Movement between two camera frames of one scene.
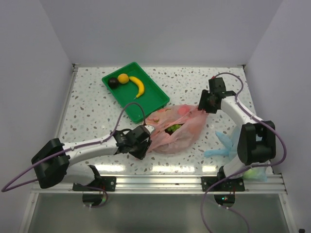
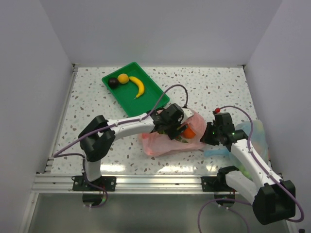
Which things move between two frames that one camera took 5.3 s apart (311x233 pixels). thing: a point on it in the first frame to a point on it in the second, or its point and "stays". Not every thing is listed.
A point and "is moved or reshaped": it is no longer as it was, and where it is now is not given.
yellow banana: [141, 86] stays
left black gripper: [142, 153] to [172, 133]
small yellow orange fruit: [123, 78] stays
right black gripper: [205, 93] to [205, 137]
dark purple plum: [112, 83] stays
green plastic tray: [132, 84] stays
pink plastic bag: [176, 127] is moved or reshaped
